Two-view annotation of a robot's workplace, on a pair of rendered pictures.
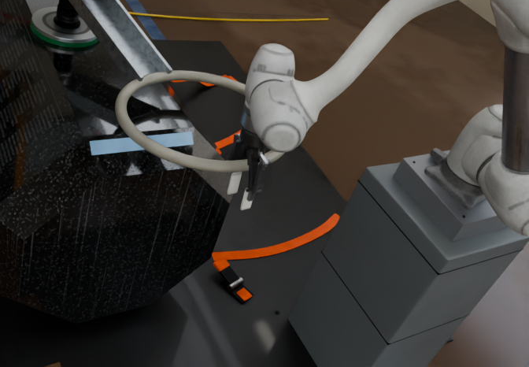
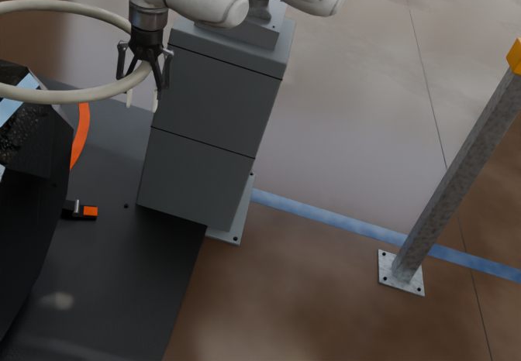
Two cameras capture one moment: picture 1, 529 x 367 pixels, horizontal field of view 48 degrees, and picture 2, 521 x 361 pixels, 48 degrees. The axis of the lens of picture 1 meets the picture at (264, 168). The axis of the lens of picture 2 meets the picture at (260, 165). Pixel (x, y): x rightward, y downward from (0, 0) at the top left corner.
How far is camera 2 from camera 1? 0.84 m
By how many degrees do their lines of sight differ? 41
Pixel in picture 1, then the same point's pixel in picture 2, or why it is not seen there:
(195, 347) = (103, 276)
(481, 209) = (274, 15)
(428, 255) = (267, 70)
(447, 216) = (262, 33)
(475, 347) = not seen: hidden behind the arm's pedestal
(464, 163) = not seen: outside the picture
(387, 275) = (233, 106)
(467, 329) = not seen: hidden behind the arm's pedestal
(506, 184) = not seen: outside the picture
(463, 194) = (260, 10)
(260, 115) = (211, 0)
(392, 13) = not seen: outside the picture
